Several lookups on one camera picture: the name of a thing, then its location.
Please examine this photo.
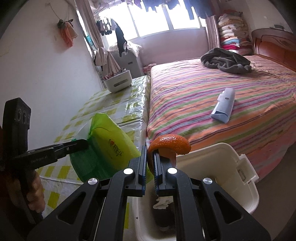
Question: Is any green tissue pack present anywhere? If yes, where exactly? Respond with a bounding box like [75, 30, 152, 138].
[70, 113, 145, 182]

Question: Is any orange peel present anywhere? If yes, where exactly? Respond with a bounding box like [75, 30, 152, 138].
[147, 134, 191, 174]

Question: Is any white tissue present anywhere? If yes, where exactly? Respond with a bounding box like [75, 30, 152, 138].
[153, 196, 174, 210]

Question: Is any cream plastic trash bin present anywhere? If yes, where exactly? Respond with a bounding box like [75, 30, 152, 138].
[131, 141, 260, 241]

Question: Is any person left hand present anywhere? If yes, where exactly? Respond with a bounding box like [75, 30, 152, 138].
[6, 170, 46, 214]

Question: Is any light blue folded case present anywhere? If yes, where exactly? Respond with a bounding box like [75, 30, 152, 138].
[210, 87, 235, 123]

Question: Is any checkered plastic tablecloth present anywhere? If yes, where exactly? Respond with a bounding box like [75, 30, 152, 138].
[28, 76, 152, 240]

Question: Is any bed with striped sheet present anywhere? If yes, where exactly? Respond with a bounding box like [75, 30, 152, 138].
[147, 55, 295, 178]

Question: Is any white storage basket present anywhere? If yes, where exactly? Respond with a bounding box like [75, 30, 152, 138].
[103, 70, 132, 93]

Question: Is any beige hanging bag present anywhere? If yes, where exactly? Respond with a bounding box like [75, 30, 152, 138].
[94, 47, 121, 75]

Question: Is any orange cloth on hook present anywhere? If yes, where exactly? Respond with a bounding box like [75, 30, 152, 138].
[57, 19, 78, 48]

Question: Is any white air cooler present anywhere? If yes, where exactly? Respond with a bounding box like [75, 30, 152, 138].
[108, 41, 144, 78]

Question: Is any dark grey blanket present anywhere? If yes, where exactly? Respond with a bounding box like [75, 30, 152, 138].
[200, 48, 252, 74]

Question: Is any black hanging garment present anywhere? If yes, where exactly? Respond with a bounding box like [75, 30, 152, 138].
[115, 23, 127, 57]

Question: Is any left pink curtain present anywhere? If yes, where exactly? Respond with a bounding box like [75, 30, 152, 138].
[75, 0, 104, 49]

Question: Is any pink curtain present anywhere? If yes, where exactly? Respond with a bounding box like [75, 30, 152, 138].
[75, 0, 104, 49]
[205, 15, 220, 50]

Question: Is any stack of folded quilts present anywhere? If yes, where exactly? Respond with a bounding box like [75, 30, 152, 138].
[217, 10, 253, 56]

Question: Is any right pink curtain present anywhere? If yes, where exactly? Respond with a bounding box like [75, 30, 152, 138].
[205, 15, 220, 50]

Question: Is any wooden headboard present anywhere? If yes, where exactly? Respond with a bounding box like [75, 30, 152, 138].
[251, 28, 296, 72]

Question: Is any hanging dark clothes row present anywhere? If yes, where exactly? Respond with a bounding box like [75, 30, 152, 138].
[119, 1, 217, 20]

